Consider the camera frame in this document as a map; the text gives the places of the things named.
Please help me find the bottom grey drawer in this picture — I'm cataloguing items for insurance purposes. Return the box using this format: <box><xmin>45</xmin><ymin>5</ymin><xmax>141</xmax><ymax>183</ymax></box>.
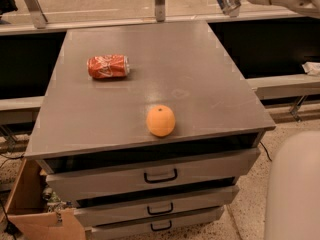
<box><xmin>91</xmin><ymin>206</ymin><xmax>224</xmax><ymax>240</ymax></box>

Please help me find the metal railing frame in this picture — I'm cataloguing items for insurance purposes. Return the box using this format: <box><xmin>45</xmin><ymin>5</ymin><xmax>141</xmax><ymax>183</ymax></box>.
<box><xmin>0</xmin><ymin>0</ymin><xmax>301</xmax><ymax>35</ymax></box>

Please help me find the grey drawer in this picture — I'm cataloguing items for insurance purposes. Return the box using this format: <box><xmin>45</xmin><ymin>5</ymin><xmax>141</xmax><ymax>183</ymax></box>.
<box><xmin>91</xmin><ymin>206</ymin><xmax>224</xmax><ymax>240</ymax></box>
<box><xmin>74</xmin><ymin>185</ymin><xmax>239</xmax><ymax>227</ymax></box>
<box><xmin>46</xmin><ymin>148</ymin><xmax>260</xmax><ymax>201</ymax></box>

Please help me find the middle grey drawer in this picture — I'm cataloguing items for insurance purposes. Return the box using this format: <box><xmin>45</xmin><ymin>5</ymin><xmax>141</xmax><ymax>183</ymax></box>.
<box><xmin>74</xmin><ymin>185</ymin><xmax>239</xmax><ymax>227</ymax></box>

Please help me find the black floor cable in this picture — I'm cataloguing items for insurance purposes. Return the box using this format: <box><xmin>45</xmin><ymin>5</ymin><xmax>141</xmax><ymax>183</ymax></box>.
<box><xmin>259</xmin><ymin>141</ymin><xmax>273</xmax><ymax>162</ymax></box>

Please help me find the crushed red cola can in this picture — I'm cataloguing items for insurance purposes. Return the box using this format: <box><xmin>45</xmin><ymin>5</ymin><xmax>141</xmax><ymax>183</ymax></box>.
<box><xmin>87</xmin><ymin>54</ymin><xmax>130</xmax><ymax>79</ymax></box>

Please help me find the top grey drawer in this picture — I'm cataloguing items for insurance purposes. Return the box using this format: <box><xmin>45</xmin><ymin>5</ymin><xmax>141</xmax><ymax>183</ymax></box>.
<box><xmin>46</xmin><ymin>148</ymin><xmax>260</xmax><ymax>201</ymax></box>

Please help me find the grey drawer cabinet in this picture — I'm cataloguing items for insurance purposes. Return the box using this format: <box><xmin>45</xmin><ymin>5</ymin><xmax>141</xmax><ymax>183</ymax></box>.
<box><xmin>24</xmin><ymin>20</ymin><xmax>276</xmax><ymax>240</ymax></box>

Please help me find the crushed silver redbull can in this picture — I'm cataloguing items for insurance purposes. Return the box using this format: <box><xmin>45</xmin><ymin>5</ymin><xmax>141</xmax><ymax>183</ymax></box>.
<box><xmin>217</xmin><ymin>0</ymin><xmax>241</xmax><ymax>17</ymax></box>

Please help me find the orange fruit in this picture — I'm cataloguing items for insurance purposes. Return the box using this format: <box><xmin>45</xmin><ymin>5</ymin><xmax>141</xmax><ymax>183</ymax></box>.
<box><xmin>146</xmin><ymin>105</ymin><xmax>176</xmax><ymax>137</ymax></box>

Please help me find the cardboard box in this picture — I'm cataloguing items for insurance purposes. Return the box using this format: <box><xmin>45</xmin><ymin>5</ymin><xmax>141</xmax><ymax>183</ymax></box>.
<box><xmin>5</xmin><ymin>159</ymin><xmax>86</xmax><ymax>240</ymax></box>

